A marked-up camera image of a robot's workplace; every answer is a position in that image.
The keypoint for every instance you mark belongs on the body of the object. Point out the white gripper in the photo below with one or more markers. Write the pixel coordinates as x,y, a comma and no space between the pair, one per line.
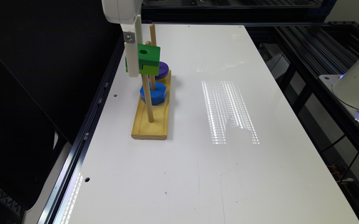
126,12

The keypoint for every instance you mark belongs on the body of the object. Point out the dark green square block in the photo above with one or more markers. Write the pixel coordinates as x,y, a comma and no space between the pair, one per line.
148,55

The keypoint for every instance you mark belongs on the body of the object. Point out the light green square block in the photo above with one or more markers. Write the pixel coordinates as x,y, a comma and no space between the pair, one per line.
148,70

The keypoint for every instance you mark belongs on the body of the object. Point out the purple round block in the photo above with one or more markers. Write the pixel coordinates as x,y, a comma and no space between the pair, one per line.
163,71

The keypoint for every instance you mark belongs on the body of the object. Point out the yellow block under purple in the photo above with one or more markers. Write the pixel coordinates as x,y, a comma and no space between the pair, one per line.
162,79

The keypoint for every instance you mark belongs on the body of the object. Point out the blue octagon block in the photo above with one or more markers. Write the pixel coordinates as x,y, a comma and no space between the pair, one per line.
159,95

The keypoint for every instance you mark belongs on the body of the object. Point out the rear wooden peg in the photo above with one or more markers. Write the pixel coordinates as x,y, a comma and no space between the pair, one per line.
153,34

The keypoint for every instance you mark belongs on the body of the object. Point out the front wooden peg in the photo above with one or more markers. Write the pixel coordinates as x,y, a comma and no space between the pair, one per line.
147,95

